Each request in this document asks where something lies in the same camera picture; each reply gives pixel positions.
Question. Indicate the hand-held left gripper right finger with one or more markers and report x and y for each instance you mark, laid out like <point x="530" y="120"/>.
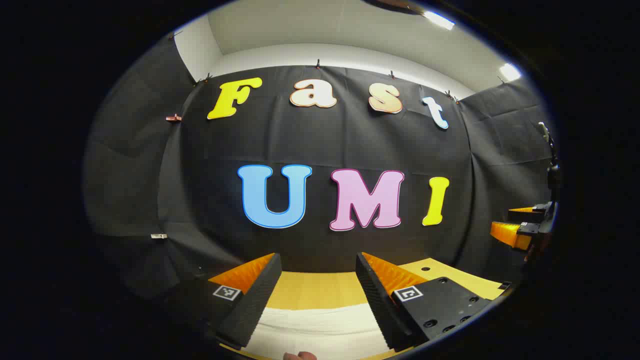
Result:
<point x="380" y="305"/>

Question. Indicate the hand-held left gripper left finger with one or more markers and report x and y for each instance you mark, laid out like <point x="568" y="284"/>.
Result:
<point x="255" y="300"/>

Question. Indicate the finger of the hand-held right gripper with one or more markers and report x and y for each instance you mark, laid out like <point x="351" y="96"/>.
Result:
<point x="520" y="214"/>
<point x="510" y="234"/>

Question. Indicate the white jeans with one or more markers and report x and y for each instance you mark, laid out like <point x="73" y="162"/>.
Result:
<point x="320" y="330"/>

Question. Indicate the white ceiling light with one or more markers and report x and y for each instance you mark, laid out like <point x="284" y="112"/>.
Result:
<point x="438" y="20"/>
<point x="509" y="72"/>

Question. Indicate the small white backdrop clip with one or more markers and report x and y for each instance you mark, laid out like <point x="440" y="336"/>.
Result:
<point x="159" y="235"/>

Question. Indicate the black backdrop cloth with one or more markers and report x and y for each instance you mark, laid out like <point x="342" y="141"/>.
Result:
<point x="310" y="145"/>

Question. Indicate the small copper backdrop clip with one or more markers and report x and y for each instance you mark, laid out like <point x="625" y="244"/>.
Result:
<point x="174" y="118"/>

